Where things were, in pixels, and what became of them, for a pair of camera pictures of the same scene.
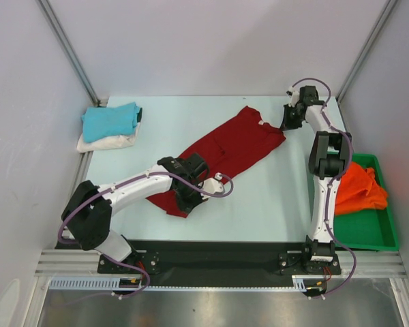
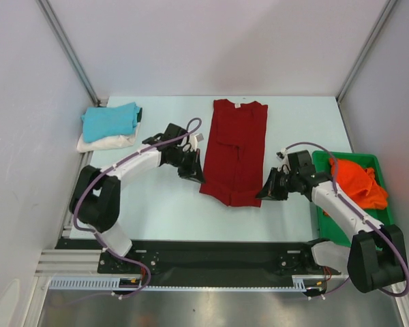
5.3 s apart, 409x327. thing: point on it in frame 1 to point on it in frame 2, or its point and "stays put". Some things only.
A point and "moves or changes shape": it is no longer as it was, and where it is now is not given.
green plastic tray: x=374 y=229 stays put
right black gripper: x=290 y=118 to x=279 y=182
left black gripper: x=187 y=207 to x=193 y=172
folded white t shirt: x=117 y=142 stays put
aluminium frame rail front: x=386 y=263 stays put
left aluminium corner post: x=67 y=50 stays put
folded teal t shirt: x=101 y=122 stays put
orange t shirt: x=358 y=190 stays put
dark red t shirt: x=240 y=137 moves or changes shape
